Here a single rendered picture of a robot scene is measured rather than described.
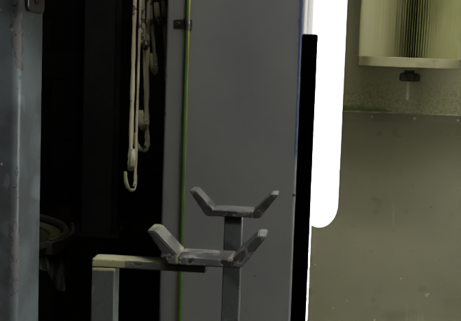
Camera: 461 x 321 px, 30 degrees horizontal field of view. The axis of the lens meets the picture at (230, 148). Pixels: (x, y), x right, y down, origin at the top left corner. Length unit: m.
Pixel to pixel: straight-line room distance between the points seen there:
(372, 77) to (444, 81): 0.24
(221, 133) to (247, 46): 0.12
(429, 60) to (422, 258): 0.63
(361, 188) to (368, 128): 0.23
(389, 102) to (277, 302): 1.92
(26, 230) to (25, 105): 0.10
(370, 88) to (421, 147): 0.27
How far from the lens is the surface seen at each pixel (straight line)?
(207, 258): 0.57
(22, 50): 0.68
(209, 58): 1.14
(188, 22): 1.14
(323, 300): 2.75
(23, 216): 0.70
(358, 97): 3.02
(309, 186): 1.15
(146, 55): 1.24
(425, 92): 3.04
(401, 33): 2.67
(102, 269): 0.59
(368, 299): 2.76
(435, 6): 2.69
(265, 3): 1.14
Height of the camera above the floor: 1.22
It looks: 5 degrees down
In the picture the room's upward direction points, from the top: 2 degrees clockwise
